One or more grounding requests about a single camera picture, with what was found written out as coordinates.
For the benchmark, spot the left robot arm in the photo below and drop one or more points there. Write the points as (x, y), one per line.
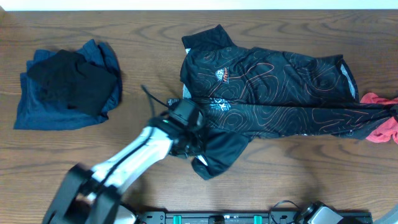
(94, 195)

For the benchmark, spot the black orange patterned jersey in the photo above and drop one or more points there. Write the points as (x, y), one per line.
(268, 94)

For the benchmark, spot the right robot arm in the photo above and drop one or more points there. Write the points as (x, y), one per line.
(320, 213)

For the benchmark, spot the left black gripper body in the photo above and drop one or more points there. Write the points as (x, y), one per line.
(196, 145)

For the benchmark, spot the folded navy blue garment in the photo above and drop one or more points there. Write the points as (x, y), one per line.
(33, 113)

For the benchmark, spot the folded black garment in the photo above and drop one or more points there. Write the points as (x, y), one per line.
(67, 77)

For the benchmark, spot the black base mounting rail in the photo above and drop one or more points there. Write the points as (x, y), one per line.
(273, 216)

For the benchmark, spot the red t-shirt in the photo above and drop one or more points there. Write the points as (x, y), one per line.
(387, 130)

